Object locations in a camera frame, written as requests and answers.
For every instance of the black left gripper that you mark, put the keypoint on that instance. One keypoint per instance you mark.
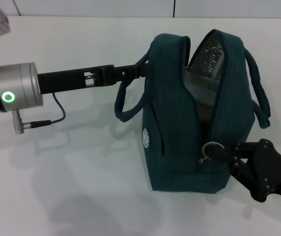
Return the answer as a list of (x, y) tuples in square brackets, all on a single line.
[(64, 79)]

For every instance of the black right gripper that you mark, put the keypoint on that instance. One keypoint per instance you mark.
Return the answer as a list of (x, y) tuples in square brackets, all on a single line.
[(275, 172)]

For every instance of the orange pear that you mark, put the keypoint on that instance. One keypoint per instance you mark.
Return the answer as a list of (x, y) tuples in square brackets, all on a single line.
[(204, 114)]

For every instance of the dark teal insulated lunch bag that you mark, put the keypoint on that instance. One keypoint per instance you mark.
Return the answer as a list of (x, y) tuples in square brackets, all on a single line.
[(174, 123)]

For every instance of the clear plastic container blue seal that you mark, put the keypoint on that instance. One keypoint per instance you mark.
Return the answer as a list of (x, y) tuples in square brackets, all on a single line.
[(201, 83)]

